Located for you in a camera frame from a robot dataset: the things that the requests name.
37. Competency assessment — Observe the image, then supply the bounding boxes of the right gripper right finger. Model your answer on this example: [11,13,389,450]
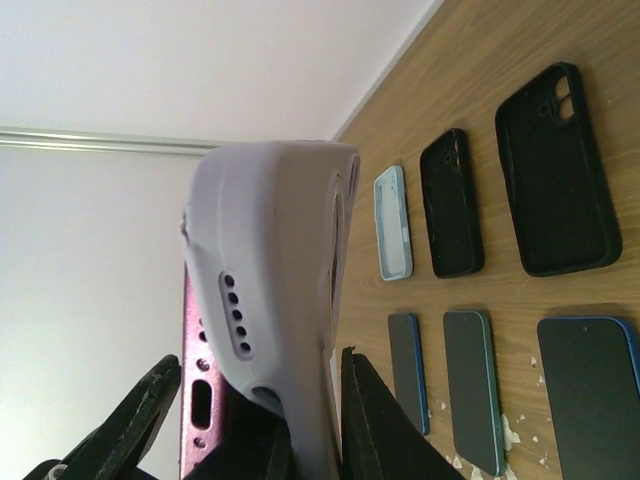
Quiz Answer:
[340,347,462,480]

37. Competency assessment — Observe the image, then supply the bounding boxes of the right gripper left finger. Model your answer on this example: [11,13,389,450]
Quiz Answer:
[25,354,181,480]

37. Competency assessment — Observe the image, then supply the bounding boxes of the black smartphone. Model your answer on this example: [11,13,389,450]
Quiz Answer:
[388,313,430,436]
[443,310,506,477]
[180,274,226,479]

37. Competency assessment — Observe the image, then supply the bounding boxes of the black cased phone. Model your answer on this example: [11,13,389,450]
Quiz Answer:
[420,128,485,279]
[495,62,622,277]

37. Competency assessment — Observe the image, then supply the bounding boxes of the blue smartphone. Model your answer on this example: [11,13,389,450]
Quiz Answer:
[537,316,639,479]

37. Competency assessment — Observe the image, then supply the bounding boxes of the lilac phone case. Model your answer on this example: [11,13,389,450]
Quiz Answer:
[182,141,360,479]

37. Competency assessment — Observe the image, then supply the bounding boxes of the light blue phone case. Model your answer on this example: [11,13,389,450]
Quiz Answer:
[373,165,413,282]

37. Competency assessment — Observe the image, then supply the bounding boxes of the white debris pieces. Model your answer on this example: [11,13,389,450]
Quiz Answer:
[426,353,562,479]

